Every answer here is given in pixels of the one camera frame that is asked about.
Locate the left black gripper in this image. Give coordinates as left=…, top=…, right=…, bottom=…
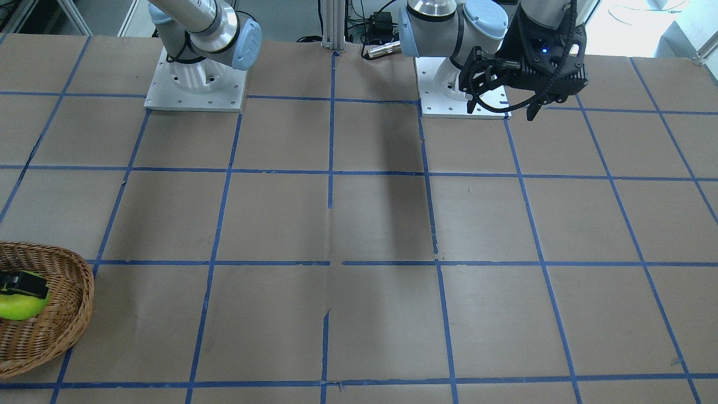
left=459, top=16, right=553, bottom=122

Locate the green apple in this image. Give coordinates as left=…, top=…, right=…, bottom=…
left=1, top=294, right=50, bottom=320

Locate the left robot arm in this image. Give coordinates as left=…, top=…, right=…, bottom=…
left=398, top=1, right=597, bottom=121

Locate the wicker basket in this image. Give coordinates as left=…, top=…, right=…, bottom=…
left=0, top=241, right=95, bottom=380

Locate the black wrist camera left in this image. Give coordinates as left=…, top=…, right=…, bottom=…
left=513, top=3, right=588, bottom=103

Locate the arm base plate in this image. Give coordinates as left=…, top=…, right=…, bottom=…
left=144, top=48, right=248, bottom=113
left=415, top=57, right=511, bottom=120

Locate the aluminium frame post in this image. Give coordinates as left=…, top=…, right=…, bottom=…
left=318, top=1, right=348, bottom=54

